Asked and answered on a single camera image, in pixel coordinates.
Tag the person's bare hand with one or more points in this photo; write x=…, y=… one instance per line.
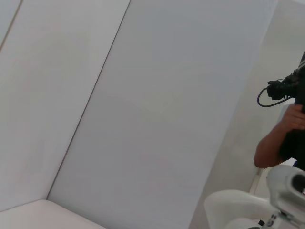
x=295, y=118

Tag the black video camera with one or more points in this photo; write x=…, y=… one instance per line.
x=278, y=90

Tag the person's bare forearm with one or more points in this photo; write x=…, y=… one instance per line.
x=267, y=150

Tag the dark striped cap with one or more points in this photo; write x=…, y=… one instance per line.
x=303, y=60

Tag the white robot torso shell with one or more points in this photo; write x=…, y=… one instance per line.
x=233, y=207

